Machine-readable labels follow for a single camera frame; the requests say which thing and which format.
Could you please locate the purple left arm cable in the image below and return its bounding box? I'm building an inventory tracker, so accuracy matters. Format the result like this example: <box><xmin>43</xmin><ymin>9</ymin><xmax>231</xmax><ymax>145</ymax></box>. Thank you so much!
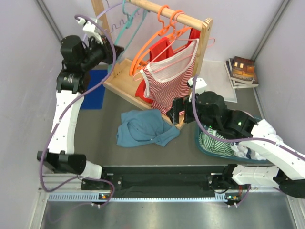
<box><xmin>39</xmin><ymin>14</ymin><xmax>117</xmax><ymax>206</ymax></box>

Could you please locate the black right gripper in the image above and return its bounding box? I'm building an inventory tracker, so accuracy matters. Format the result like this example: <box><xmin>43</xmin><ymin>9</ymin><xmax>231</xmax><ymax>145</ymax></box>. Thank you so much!
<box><xmin>166</xmin><ymin>95</ymin><xmax>218</xmax><ymax>131</ymax></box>

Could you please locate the pink plastic hanger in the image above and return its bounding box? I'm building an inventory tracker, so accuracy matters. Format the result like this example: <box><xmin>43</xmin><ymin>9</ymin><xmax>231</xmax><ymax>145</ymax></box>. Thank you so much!
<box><xmin>132</xmin><ymin>37</ymin><xmax>216</xmax><ymax>82</ymax></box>

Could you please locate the lilac plastic hanger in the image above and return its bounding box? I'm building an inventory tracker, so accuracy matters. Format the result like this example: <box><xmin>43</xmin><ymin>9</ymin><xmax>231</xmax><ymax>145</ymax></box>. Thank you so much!
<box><xmin>82</xmin><ymin>0</ymin><xmax>134</xmax><ymax>34</ymax></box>

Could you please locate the green white striped garment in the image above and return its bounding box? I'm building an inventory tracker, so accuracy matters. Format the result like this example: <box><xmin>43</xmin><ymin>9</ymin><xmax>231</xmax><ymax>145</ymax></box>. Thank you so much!
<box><xmin>198</xmin><ymin>131</ymin><xmax>234</xmax><ymax>156</ymax></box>

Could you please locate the stack of books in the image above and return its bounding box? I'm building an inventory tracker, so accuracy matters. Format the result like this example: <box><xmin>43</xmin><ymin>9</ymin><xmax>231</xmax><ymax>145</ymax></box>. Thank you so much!
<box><xmin>225</xmin><ymin>56</ymin><xmax>259</xmax><ymax>89</ymax></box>

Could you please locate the teal laundry basket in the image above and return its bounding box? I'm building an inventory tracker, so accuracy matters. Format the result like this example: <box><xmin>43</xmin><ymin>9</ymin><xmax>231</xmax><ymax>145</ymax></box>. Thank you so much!
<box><xmin>195</xmin><ymin>126</ymin><xmax>268</xmax><ymax>164</ymax></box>

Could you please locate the blue tank top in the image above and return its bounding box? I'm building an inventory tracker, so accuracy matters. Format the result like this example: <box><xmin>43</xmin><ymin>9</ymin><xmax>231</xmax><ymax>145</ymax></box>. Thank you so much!
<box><xmin>116</xmin><ymin>109</ymin><xmax>180</xmax><ymax>147</ymax></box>

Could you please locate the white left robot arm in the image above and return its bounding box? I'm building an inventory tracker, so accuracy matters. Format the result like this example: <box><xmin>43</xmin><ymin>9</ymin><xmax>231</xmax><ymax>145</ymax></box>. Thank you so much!
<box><xmin>37</xmin><ymin>14</ymin><xmax>124</xmax><ymax>189</ymax></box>

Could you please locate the wooden clothes rack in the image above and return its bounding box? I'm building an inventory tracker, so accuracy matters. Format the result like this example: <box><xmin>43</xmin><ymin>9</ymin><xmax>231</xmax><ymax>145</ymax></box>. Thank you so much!
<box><xmin>103</xmin><ymin>0</ymin><xmax>213</xmax><ymax>129</ymax></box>

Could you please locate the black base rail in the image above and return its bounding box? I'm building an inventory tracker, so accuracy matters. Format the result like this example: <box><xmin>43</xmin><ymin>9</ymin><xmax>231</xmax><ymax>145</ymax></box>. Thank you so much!
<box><xmin>78</xmin><ymin>165</ymin><xmax>251</xmax><ymax>194</ymax></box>

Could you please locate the blue plastic folder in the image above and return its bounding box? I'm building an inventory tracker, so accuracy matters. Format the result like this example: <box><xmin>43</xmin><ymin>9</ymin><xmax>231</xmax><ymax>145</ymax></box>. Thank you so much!
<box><xmin>81</xmin><ymin>70</ymin><xmax>108</xmax><ymax>110</ymax></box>

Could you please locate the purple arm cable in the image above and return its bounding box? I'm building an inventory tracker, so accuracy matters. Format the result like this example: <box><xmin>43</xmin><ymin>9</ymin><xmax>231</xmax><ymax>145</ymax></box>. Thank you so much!
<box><xmin>39</xmin><ymin>14</ymin><xmax>117</xmax><ymax>206</ymax></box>
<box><xmin>192</xmin><ymin>76</ymin><xmax>305</xmax><ymax>194</ymax></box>

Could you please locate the red white striped tank top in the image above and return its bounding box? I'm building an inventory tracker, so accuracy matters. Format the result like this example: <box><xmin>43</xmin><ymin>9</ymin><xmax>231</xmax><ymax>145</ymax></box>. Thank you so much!
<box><xmin>140</xmin><ymin>39</ymin><xmax>199</xmax><ymax>115</ymax></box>

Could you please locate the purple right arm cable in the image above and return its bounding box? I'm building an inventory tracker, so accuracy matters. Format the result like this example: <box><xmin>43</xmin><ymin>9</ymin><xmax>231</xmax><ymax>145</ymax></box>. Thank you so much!
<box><xmin>192</xmin><ymin>76</ymin><xmax>305</xmax><ymax>194</ymax></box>

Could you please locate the orange plastic hanger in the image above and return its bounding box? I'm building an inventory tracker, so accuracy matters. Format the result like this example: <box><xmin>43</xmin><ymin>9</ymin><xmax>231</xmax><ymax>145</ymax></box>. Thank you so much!
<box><xmin>129</xmin><ymin>4</ymin><xmax>193</xmax><ymax>76</ymax></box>
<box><xmin>133</xmin><ymin>10</ymin><xmax>193</xmax><ymax>72</ymax></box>

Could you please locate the teal plastic hanger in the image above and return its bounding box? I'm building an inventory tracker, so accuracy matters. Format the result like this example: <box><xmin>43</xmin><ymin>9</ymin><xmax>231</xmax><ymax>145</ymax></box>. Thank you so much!
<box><xmin>101</xmin><ymin>0</ymin><xmax>148</xmax><ymax>63</ymax></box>

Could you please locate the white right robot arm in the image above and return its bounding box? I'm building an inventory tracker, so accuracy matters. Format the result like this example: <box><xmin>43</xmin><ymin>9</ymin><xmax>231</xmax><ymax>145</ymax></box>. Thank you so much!
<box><xmin>166</xmin><ymin>77</ymin><xmax>305</xmax><ymax>198</ymax></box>

